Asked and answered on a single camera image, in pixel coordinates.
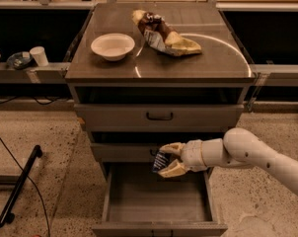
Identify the white paper cup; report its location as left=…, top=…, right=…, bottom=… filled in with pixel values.
left=30, top=46, right=48, bottom=66

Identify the middle drawer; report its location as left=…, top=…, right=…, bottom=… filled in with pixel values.
left=90, top=142, right=228, bottom=163

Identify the black metal bar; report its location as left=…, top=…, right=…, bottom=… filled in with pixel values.
left=0, top=145, right=42, bottom=228

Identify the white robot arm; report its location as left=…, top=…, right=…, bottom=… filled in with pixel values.
left=153, top=127, right=298, bottom=197

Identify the bottom drawer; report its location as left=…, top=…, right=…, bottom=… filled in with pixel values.
left=93, top=163, right=228, bottom=237

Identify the small dark dish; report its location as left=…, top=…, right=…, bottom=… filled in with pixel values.
left=7, top=51, right=34, bottom=70

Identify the top drawer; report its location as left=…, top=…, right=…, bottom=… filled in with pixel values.
left=75, top=104, right=244, bottom=132

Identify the blue rxbar blueberry bar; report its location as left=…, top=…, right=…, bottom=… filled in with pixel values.
left=152, top=151, right=171, bottom=173

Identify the black floor cable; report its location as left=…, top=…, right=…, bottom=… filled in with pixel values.
left=0, top=123, right=52, bottom=237

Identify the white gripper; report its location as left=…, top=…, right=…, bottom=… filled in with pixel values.
left=158, top=140, right=206, bottom=178

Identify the white bowl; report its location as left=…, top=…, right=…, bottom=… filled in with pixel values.
left=91, top=34, right=135, bottom=61

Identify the grey drawer cabinet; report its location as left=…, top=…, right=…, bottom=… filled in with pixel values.
left=64, top=2, right=257, bottom=237

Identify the drawer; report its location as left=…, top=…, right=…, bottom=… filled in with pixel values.
left=90, top=142, right=228, bottom=163
left=93, top=163, right=228, bottom=237
left=75, top=104, right=244, bottom=132

